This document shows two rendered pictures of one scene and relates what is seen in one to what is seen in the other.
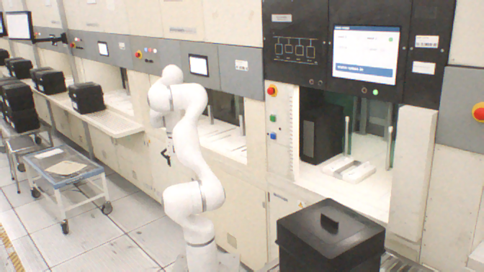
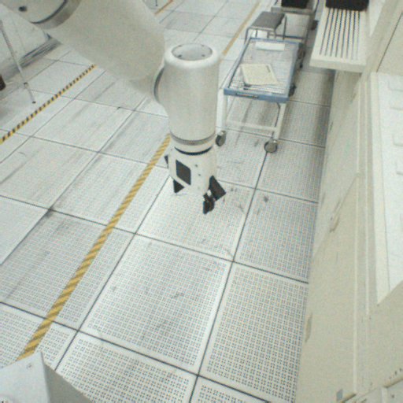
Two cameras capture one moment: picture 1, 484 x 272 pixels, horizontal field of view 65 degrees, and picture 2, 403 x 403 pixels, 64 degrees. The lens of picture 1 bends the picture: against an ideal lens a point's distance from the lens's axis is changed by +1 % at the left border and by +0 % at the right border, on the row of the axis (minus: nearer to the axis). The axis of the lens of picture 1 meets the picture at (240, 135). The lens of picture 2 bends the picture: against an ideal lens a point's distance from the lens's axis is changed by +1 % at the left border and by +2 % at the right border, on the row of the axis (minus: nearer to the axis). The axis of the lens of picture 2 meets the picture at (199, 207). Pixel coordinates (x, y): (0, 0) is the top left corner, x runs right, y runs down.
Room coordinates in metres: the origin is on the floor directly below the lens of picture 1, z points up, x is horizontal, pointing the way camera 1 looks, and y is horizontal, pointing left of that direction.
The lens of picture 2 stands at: (1.57, -0.08, 1.53)
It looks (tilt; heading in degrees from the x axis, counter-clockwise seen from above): 49 degrees down; 59
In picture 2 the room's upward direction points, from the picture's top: straight up
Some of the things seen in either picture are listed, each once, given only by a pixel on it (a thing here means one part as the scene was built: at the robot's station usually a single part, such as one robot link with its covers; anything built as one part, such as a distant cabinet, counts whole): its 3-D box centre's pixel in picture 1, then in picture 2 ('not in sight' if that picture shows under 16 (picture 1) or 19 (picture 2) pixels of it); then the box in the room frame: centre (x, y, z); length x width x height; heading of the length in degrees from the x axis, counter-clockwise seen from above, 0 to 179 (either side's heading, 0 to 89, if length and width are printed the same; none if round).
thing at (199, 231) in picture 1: (188, 212); not in sight; (1.23, 0.21, 1.07); 0.19 x 0.12 x 0.24; 105
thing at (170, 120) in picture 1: (171, 117); (190, 90); (1.81, 0.34, 1.26); 0.09 x 0.08 x 0.13; 105
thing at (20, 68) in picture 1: (21, 68); not in sight; (5.73, 3.22, 0.93); 0.30 x 0.28 x 0.26; 40
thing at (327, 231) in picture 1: (329, 232); not in sight; (1.18, -0.31, 0.98); 0.29 x 0.29 x 0.13; 32
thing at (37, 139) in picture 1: (25, 139); (294, 17); (4.52, 2.72, 0.24); 0.94 x 0.53 x 0.48; 40
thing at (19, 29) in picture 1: (38, 29); not in sight; (3.98, 1.97, 1.59); 0.50 x 0.41 x 0.36; 130
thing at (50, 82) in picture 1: (50, 81); not in sight; (4.61, 2.28, 0.93); 0.30 x 0.28 x 0.26; 43
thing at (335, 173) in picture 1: (348, 168); not in sight; (1.86, -0.58, 0.89); 0.22 x 0.21 x 0.04; 130
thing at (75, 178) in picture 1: (68, 182); (262, 91); (3.22, 1.65, 0.24); 0.97 x 0.52 x 0.48; 42
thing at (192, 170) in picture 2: (176, 143); (193, 160); (1.81, 0.34, 1.12); 0.10 x 0.07 x 0.11; 105
